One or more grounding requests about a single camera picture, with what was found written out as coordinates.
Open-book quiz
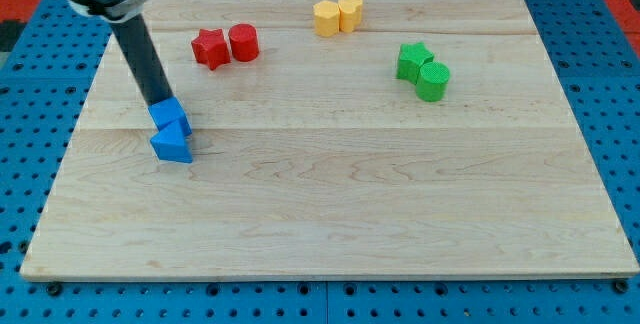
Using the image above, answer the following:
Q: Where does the blue triangle block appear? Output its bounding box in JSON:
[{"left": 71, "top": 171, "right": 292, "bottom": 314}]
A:
[{"left": 150, "top": 121, "right": 193, "bottom": 163}]

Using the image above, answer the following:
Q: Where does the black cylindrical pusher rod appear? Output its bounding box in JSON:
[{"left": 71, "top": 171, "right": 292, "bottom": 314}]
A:
[{"left": 110, "top": 14, "right": 173, "bottom": 106}]

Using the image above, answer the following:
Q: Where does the green star block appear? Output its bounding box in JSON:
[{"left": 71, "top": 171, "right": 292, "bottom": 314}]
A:
[{"left": 396, "top": 42, "right": 435, "bottom": 84}]

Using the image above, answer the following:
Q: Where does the blue cube block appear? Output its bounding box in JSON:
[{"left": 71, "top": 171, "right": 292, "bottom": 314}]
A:
[{"left": 148, "top": 97, "right": 192, "bottom": 136}]

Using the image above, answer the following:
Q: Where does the red star block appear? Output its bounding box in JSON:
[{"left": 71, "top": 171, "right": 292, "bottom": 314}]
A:
[{"left": 191, "top": 29, "right": 231, "bottom": 70}]

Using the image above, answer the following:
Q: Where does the red cylinder block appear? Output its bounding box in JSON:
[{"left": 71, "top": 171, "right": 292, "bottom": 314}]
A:
[{"left": 228, "top": 23, "right": 260, "bottom": 62}]

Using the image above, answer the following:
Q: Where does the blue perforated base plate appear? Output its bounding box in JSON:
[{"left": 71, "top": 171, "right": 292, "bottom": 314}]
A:
[{"left": 1, "top": 0, "right": 639, "bottom": 323}]

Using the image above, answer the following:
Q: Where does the yellow hexagon block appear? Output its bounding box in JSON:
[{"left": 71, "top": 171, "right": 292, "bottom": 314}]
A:
[{"left": 313, "top": 0, "right": 340, "bottom": 37}]

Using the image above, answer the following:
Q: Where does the green cylinder block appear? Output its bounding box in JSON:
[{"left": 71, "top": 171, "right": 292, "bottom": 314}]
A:
[{"left": 415, "top": 62, "right": 450, "bottom": 102}]

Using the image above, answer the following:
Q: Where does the light wooden board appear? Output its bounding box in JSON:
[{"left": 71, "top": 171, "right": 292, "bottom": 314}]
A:
[{"left": 21, "top": 0, "right": 639, "bottom": 282}]

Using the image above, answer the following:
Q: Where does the yellow heart block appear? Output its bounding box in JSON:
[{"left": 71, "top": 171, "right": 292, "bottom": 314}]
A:
[{"left": 338, "top": 0, "right": 363, "bottom": 33}]

